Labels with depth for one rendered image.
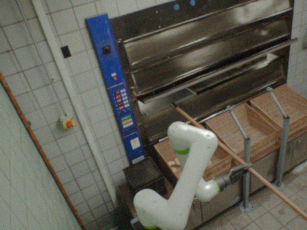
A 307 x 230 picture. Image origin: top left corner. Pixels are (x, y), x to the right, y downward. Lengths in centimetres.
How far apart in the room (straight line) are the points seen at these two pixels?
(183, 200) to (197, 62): 148
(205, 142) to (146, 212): 45
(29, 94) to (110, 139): 79
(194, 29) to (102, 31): 83
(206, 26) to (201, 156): 142
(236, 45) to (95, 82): 140
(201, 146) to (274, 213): 191
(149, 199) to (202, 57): 152
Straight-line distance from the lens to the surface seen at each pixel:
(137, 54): 215
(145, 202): 137
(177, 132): 139
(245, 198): 296
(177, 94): 265
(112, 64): 207
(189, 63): 243
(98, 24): 197
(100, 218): 297
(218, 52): 260
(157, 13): 218
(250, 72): 298
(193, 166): 131
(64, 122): 211
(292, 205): 169
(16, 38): 195
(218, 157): 275
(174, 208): 130
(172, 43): 227
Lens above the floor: 251
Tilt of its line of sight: 32 degrees down
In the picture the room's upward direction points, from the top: 12 degrees counter-clockwise
